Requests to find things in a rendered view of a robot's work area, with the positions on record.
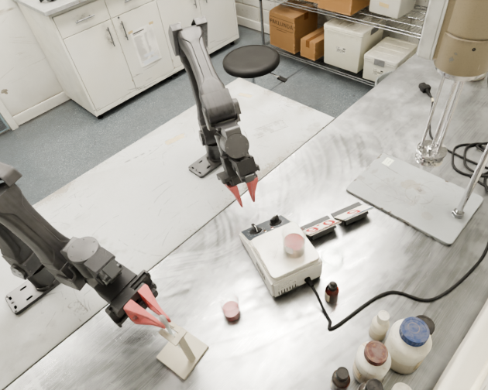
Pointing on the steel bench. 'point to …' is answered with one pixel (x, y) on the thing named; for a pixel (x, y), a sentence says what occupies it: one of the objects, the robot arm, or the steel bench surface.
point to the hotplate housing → (305, 275)
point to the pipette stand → (170, 354)
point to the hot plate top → (271, 246)
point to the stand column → (479, 168)
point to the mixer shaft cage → (428, 154)
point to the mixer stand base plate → (414, 197)
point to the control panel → (264, 227)
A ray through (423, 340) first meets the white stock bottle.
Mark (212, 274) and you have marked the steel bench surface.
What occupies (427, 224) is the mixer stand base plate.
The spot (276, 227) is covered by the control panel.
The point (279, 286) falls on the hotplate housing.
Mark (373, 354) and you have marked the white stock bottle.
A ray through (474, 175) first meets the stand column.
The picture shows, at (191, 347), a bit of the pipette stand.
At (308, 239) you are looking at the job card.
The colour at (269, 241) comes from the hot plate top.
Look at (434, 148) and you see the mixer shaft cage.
